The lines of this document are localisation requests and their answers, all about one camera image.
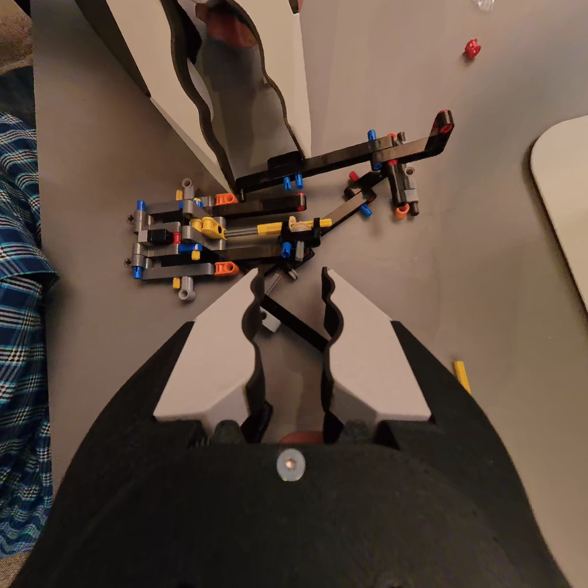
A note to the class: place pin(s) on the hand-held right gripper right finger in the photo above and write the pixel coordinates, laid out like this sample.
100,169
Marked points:
372,367

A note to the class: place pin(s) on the long black lego beam assembly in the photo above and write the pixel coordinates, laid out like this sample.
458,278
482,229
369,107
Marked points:
340,156

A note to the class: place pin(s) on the blue plaid clothing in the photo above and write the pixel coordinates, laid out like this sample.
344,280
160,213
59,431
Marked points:
23,321

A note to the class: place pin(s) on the multicoloured lego chassis assembly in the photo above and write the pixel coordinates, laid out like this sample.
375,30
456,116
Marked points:
183,268

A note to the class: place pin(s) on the thin black lego beam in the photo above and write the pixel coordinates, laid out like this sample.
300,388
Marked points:
298,324

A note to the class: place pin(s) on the clear lego piece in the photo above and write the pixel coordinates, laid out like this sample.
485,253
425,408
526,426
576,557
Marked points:
484,3

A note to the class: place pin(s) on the small black lego assembly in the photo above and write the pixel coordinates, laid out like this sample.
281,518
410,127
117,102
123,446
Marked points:
344,209

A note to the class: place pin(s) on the white tray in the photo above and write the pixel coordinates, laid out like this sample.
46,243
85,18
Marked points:
569,183

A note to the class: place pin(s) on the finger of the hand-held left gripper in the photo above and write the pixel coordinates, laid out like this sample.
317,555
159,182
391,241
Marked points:
287,59
147,46

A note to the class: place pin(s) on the small grey lego piece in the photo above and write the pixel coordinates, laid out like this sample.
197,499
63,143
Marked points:
271,324

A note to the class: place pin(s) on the yellow lego axle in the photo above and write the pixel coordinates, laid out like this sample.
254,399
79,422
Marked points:
461,374

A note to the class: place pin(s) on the red lego bush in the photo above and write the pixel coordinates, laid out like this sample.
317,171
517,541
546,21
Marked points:
472,48

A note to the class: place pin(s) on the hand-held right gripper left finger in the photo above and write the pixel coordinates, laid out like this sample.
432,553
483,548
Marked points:
211,363

